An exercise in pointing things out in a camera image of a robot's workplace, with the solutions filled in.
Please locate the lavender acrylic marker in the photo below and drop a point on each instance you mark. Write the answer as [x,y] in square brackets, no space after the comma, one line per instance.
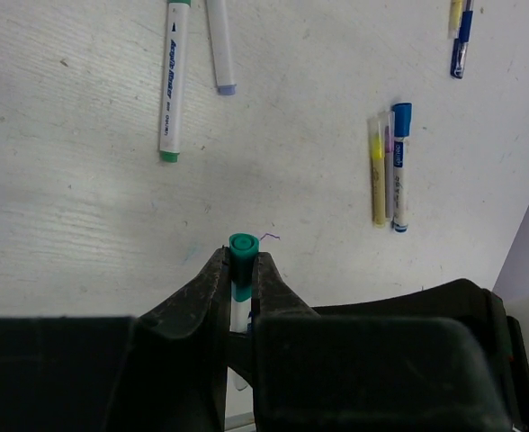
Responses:
[221,47]

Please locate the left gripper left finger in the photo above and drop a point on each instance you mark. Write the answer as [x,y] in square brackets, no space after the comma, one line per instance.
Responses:
[178,372]

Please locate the yellow slim pen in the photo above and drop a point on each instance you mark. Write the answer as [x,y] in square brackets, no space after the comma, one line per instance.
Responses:
[455,16]

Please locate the blue ballpoint pen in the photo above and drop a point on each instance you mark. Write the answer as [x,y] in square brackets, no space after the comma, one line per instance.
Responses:
[461,43]

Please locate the blue cap white marker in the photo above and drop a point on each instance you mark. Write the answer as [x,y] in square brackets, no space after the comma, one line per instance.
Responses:
[402,113]

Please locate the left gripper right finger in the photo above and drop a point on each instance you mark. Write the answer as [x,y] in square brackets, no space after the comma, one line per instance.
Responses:
[281,368]

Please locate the pink slim pen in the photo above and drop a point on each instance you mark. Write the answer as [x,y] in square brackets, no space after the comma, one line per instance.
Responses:
[387,134]

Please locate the yellow highlighter pen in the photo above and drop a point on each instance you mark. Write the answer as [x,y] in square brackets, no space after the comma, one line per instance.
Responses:
[377,153]

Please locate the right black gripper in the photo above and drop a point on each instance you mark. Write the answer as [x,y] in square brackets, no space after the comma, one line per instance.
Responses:
[483,313]

